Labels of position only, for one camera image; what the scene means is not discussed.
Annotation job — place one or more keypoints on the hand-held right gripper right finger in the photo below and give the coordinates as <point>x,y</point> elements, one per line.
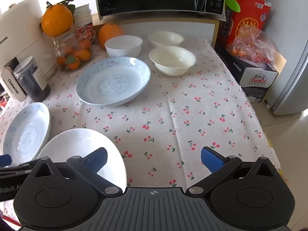
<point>213,160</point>

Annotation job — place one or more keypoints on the cream bowl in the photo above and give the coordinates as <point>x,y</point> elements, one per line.
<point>172,61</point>
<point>166,38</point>

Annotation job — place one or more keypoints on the black and white carton box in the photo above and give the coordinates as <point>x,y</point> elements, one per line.
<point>257,81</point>

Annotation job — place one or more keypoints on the cherry print tablecloth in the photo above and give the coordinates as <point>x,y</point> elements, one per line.
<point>168,115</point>

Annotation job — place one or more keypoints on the plain white plate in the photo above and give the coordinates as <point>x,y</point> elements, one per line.
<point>72,144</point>

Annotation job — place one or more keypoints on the stack of paper cups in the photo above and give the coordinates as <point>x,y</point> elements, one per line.
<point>83,14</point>

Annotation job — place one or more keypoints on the grey refrigerator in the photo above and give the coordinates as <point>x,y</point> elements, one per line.
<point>293,77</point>

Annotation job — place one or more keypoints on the dark jar with silver lid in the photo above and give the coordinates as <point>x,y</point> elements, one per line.
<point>31,79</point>

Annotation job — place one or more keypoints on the plastic bag of oranges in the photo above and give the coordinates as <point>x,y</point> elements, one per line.
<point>252,45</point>

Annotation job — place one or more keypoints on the blue patterned plate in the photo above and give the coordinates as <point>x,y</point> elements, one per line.
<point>26,132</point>
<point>113,84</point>

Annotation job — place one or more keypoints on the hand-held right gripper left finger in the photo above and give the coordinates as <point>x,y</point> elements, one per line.
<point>96,160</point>

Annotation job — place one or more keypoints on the white bowl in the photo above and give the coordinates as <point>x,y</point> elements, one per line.
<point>124,45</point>

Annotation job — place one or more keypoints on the green plastic toy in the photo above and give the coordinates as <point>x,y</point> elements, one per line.
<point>232,2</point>

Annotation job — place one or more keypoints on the large orange with leaves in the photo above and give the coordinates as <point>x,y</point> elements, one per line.
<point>56,20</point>

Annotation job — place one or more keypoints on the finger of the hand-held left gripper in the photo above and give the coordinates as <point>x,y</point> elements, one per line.
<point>5,160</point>

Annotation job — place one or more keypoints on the red and white cup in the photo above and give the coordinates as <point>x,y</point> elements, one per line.
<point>86,33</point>

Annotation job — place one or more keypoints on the red carton box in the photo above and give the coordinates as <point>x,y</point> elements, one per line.
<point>252,12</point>

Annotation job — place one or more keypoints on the glass jar of small oranges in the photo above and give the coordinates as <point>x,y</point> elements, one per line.
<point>72,53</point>

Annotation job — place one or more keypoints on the white kitchen appliance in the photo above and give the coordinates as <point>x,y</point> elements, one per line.
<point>21,28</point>

